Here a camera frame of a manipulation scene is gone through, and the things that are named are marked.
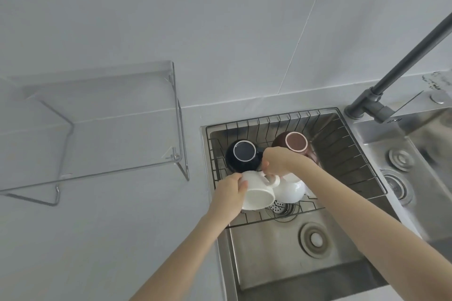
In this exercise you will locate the person's right hand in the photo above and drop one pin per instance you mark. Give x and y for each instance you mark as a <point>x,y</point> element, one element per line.
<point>282,161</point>

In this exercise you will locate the person's left hand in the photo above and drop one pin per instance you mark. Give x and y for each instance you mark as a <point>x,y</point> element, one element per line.
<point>227,198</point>

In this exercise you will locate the small round metal drain cover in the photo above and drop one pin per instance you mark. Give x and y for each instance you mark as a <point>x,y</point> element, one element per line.
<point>401,159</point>

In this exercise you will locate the person's left fingers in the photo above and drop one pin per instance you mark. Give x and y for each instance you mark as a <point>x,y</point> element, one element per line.
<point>243,187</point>

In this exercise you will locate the brown ceramic cup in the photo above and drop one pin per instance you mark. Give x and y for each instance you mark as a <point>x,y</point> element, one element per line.
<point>295,143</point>

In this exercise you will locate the round metal sink button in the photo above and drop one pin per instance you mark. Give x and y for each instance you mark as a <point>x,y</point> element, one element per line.
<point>438,97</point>

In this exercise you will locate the grey kitchen faucet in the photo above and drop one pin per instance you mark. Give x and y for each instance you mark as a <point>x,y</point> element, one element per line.
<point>399,71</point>

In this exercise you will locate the person's right fingers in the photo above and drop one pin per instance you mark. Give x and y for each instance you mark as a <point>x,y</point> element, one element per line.
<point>269,163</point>

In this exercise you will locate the dark blue ceramic cup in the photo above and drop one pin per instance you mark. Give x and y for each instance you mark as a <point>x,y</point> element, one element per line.
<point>243,156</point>

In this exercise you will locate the perforated metal drain strainer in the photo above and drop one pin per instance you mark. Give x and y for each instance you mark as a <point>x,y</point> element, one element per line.
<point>280,208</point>

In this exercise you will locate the large round sink drain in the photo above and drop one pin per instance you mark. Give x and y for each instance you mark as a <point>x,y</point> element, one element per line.
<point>397,187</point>

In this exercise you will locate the clear acrylic shelf rack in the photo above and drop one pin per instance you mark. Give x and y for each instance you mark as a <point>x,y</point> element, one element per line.
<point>106,127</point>

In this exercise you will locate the stainless steel sink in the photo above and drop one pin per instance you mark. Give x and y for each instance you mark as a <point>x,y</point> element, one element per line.
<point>282,262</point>

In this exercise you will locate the person's left forearm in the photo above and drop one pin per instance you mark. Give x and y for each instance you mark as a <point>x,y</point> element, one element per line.
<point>183,258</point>

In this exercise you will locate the person's right forearm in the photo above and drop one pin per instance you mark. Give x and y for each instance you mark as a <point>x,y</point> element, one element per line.
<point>360,226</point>

